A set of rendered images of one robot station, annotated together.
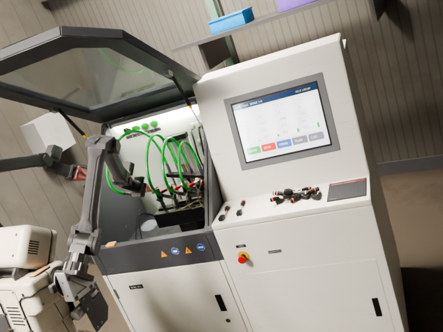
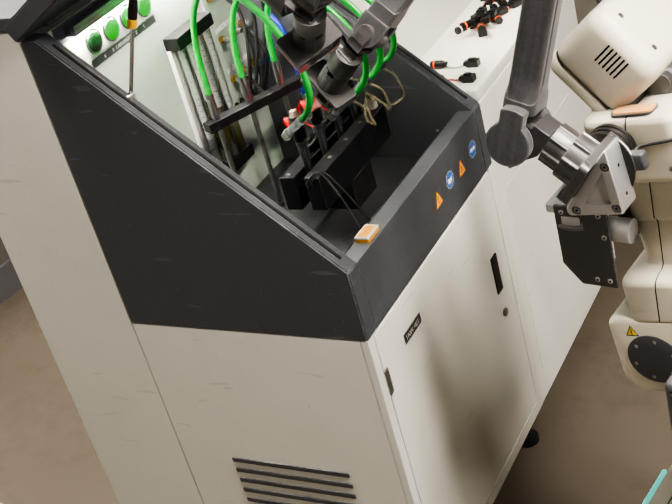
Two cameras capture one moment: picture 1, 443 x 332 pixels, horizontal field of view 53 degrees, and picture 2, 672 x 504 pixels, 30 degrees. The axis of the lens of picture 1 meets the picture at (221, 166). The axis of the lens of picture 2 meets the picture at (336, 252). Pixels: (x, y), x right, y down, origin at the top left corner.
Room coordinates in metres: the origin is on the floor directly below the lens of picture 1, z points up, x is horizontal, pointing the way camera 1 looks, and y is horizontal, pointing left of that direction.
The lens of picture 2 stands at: (1.71, 2.77, 2.13)
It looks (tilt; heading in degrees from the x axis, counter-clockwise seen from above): 29 degrees down; 281
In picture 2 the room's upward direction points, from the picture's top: 16 degrees counter-clockwise
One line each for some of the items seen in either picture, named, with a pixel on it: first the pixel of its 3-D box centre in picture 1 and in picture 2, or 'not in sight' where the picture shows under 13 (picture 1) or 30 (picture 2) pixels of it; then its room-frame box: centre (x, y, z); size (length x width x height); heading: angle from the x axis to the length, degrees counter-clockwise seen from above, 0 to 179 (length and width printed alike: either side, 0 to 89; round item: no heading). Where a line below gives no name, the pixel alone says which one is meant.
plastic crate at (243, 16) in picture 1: (231, 20); not in sight; (3.64, -0.47, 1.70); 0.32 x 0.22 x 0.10; 58
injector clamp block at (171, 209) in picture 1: (190, 217); (341, 168); (2.15, 0.25, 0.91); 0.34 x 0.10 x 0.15; 67
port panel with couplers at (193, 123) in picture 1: (206, 142); (233, 29); (2.35, 0.03, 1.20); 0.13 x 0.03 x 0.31; 67
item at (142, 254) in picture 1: (155, 252); (418, 212); (1.98, 0.45, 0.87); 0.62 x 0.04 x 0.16; 67
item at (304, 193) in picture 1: (295, 193); (487, 12); (1.78, -0.26, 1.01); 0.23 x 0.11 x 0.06; 67
